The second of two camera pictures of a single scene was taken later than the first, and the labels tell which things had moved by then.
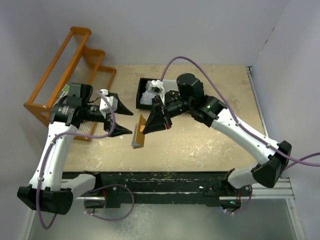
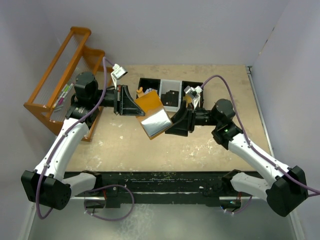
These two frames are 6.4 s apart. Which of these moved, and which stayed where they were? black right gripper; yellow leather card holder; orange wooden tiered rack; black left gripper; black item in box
Moved: black right gripper; yellow leather card holder; black left gripper
Stayed: black item in box; orange wooden tiered rack
